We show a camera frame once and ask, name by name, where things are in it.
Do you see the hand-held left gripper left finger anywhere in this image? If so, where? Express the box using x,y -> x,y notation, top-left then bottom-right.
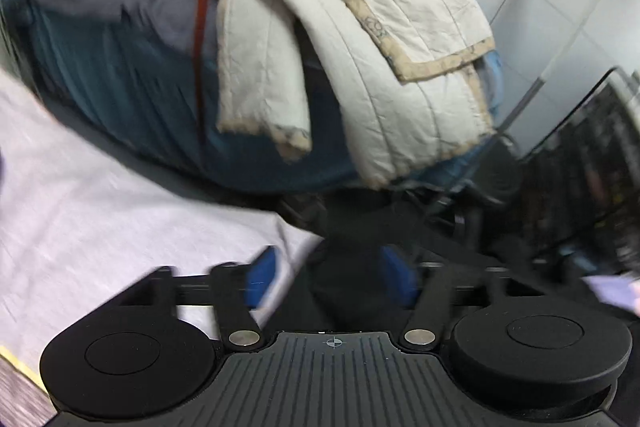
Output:
119,247 -> 279,348

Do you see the beige quilted jacket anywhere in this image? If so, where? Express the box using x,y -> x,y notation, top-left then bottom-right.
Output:
201,0 -> 497,190

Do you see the brown strap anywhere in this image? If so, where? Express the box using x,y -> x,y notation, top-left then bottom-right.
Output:
191,0 -> 208,142

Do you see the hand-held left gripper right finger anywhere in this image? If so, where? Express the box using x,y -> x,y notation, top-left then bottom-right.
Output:
381,246 -> 548,348

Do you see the black metal rack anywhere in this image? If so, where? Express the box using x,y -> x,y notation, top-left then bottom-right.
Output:
520,67 -> 640,268

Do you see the black jacket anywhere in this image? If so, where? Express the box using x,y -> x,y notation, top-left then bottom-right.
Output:
292,237 -> 426,335

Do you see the grey knitted cloth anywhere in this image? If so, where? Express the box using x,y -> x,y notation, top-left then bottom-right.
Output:
0,354 -> 53,427

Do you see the white cloth on table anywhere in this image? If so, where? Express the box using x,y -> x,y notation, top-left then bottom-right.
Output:
0,72 -> 321,388

